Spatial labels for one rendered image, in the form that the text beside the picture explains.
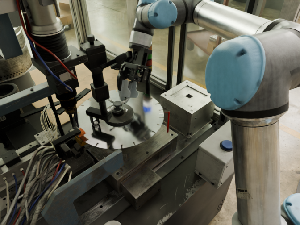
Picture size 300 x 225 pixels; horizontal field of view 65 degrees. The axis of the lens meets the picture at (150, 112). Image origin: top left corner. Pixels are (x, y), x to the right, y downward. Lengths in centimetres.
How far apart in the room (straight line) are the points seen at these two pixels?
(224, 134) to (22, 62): 101
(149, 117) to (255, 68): 53
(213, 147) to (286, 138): 160
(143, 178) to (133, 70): 37
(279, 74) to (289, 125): 213
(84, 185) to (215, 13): 57
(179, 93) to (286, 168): 131
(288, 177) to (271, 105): 168
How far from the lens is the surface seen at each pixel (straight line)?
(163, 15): 71
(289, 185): 205
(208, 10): 72
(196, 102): 102
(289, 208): 68
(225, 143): 85
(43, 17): 59
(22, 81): 142
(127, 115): 85
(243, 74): 39
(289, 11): 87
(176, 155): 99
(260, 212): 55
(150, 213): 85
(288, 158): 223
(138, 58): 81
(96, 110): 80
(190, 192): 90
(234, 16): 65
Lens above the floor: 151
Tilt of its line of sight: 40 degrees down
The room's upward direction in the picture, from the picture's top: 1 degrees counter-clockwise
